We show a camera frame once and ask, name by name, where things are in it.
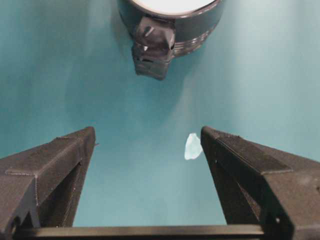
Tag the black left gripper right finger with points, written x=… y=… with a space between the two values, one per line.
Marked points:
x=258 y=184

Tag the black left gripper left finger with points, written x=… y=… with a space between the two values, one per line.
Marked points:
x=41 y=186

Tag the white paper cup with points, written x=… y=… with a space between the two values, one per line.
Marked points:
x=173 y=7

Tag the black cup holder mug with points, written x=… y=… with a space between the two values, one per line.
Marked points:
x=159 y=38

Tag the teal table cloth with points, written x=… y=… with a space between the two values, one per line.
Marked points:
x=67 y=64

